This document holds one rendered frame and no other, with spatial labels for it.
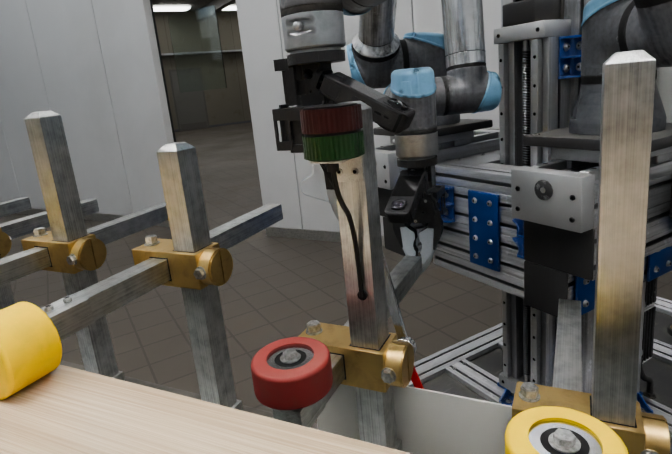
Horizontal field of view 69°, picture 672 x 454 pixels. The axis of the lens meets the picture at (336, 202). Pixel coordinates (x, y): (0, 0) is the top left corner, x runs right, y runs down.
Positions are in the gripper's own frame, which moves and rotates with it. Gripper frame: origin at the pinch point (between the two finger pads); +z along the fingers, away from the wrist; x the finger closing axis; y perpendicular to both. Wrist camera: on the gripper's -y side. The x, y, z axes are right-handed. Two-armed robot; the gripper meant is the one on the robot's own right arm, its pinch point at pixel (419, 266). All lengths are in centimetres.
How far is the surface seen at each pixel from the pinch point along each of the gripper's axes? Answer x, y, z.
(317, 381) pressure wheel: -3.8, -46.4, -7.0
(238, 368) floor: 105, 67, 83
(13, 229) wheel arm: 73, -27, -12
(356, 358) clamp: -3.3, -36.5, -3.4
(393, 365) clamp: -7.7, -36.2, -3.2
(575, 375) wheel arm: -25.9, -27.2, 0.2
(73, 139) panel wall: 437, 253, -3
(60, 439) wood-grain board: 13, -61, -8
